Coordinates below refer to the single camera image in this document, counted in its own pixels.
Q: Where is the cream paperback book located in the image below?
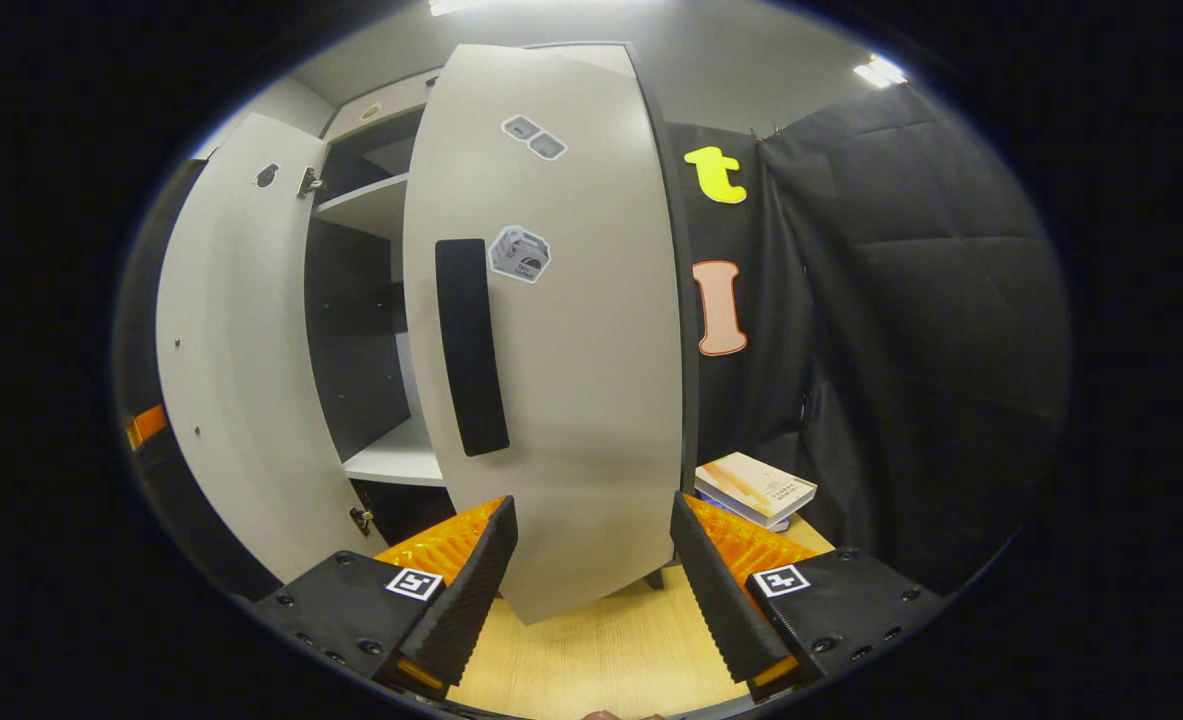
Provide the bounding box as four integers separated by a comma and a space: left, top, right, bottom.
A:
694, 452, 818, 526

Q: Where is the blue book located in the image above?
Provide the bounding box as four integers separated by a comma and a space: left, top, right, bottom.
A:
696, 490, 792, 534

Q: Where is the white shoe cabinet door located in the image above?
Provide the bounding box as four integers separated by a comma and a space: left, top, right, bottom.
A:
156, 112, 377, 583
403, 43, 687, 626

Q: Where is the black door handle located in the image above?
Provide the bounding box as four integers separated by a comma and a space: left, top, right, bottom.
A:
435, 238, 510, 458

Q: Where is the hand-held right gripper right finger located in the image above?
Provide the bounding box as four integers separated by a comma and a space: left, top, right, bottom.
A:
669, 490, 942, 701

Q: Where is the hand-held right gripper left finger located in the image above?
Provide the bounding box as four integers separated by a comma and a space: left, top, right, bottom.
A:
254, 495, 519, 699

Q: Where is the white shoe cabinet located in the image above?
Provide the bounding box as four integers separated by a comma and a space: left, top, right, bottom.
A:
301, 43, 702, 591

